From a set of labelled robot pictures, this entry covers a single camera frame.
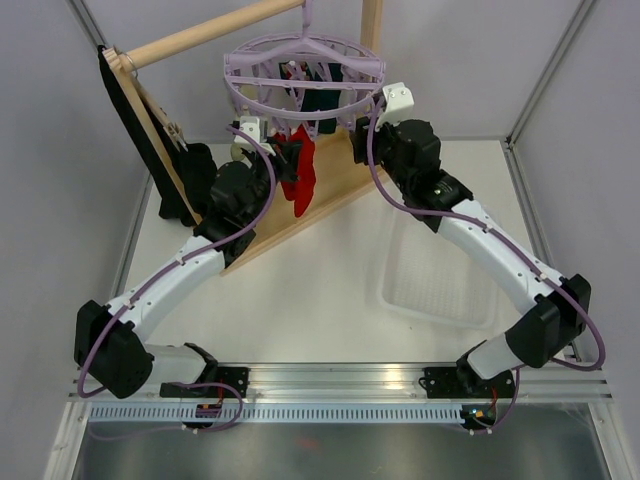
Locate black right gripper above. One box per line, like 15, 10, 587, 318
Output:
349, 110, 413, 193

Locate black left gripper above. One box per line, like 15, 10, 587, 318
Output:
245, 136, 304, 225

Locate red sock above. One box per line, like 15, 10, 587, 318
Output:
271, 133, 297, 201
291, 127, 316, 218

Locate cream sock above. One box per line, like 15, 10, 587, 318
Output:
230, 144, 247, 162

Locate purple round clip hanger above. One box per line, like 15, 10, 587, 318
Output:
224, 1, 386, 137

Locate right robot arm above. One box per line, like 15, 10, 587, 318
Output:
350, 117, 593, 395

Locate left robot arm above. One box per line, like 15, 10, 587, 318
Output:
74, 135, 301, 399

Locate black shorts on hanger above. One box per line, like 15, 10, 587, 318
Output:
97, 45, 217, 227

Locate wooden rack base tray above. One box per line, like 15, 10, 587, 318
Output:
219, 127, 386, 276

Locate white plastic basket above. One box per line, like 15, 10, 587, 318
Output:
377, 211, 499, 330

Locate wooden rack top rod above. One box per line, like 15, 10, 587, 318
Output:
118, 0, 305, 72

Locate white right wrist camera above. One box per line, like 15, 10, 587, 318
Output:
375, 82, 414, 130

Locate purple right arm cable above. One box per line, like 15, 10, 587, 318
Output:
367, 92, 607, 436

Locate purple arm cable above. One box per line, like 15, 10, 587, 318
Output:
367, 92, 607, 436
77, 123, 276, 441

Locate wooden rack right post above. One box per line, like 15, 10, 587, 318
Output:
360, 0, 384, 53

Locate wooden rack post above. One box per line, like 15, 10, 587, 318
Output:
97, 45, 202, 227
360, 0, 384, 53

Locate wooden rack left post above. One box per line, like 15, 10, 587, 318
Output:
97, 45, 202, 227

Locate aluminium mounting rail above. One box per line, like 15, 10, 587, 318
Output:
67, 362, 614, 401

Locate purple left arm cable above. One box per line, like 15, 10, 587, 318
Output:
77, 123, 276, 441

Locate white slotted cable duct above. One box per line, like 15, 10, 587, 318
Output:
90, 403, 463, 424

